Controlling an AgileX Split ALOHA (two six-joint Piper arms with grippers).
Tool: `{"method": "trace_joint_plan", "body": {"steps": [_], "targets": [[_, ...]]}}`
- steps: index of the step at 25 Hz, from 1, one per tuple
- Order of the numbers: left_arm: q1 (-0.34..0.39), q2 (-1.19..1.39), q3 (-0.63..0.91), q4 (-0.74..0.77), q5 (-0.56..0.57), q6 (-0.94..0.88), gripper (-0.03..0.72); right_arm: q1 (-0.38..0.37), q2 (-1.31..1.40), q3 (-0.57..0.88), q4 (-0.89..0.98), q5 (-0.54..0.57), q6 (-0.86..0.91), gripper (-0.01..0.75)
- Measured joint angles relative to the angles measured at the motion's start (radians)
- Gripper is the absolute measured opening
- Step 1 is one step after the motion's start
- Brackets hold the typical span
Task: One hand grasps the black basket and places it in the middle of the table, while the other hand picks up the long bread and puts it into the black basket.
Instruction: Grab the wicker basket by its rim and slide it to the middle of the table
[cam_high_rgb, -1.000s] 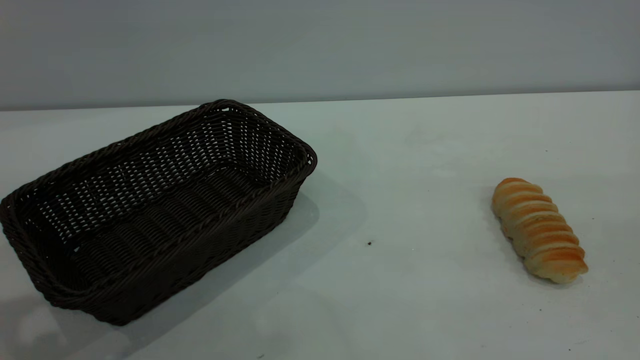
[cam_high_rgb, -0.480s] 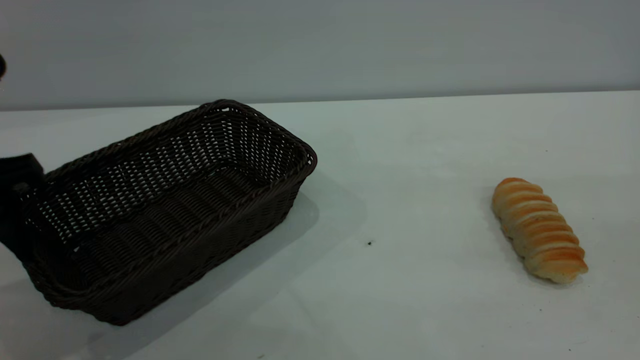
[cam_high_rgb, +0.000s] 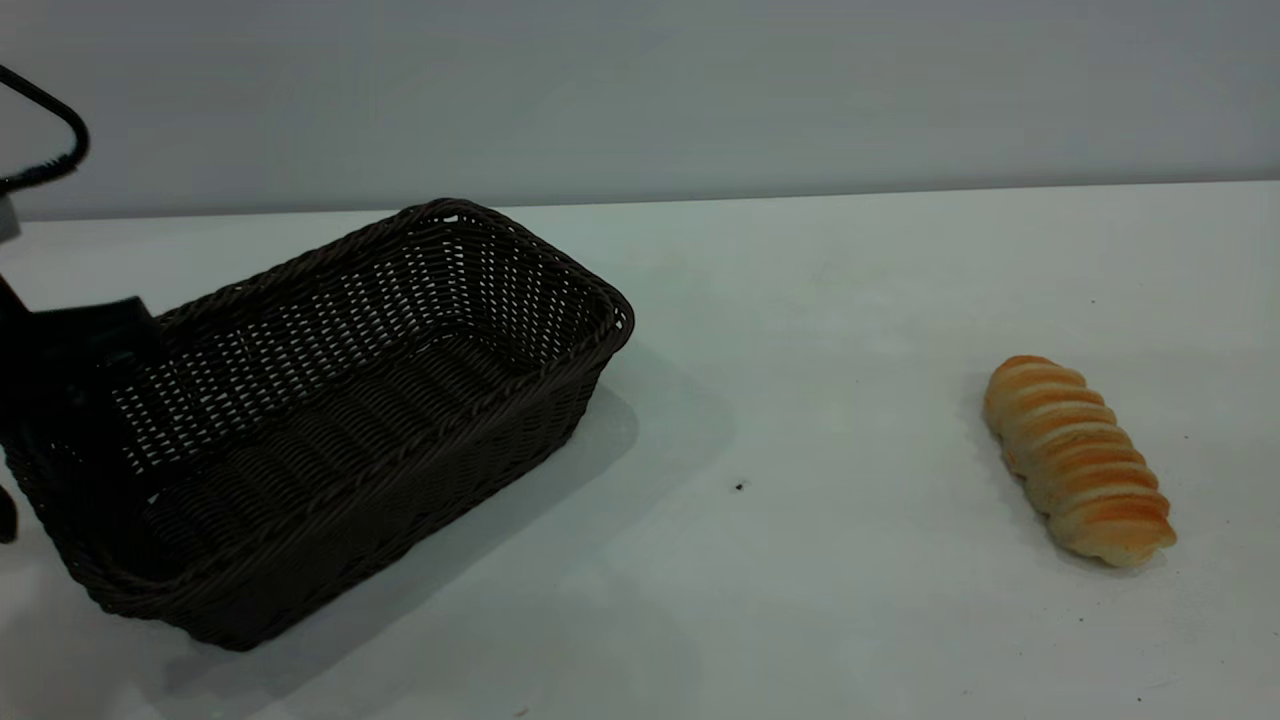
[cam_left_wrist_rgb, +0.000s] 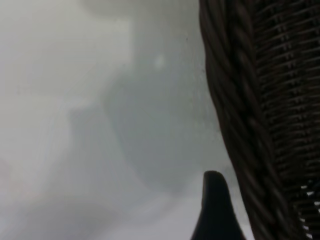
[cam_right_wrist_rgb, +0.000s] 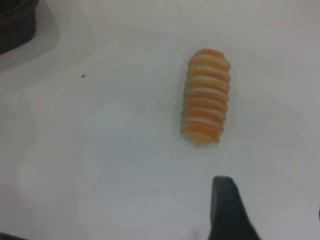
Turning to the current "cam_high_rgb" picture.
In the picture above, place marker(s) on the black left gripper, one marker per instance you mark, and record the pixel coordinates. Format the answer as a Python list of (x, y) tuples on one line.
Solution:
[(70, 345)]

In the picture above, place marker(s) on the dark brown woven basket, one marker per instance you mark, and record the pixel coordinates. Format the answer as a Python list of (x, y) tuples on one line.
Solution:
[(350, 430)]

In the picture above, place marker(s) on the ridged golden bread roll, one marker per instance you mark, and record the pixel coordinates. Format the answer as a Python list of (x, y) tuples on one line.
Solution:
[(1080, 465)]

